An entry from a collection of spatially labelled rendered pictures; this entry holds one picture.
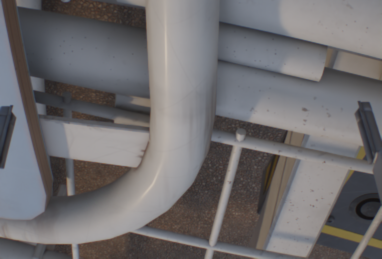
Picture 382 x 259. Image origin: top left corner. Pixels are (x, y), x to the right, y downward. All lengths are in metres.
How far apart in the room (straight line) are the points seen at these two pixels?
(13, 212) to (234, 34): 0.12
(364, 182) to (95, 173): 0.65
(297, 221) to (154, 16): 0.20
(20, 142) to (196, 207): 0.89
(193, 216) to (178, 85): 0.94
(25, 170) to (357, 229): 0.40
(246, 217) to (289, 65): 0.89
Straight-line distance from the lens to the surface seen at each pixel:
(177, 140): 0.21
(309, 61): 0.22
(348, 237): 0.59
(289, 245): 0.37
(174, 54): 0.18
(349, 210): 0.56
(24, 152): 0.23
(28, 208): 0.26
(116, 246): 1.26
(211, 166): 1.01
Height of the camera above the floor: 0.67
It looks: 45 degrees down
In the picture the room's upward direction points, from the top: 165 degrees counter-clockwise
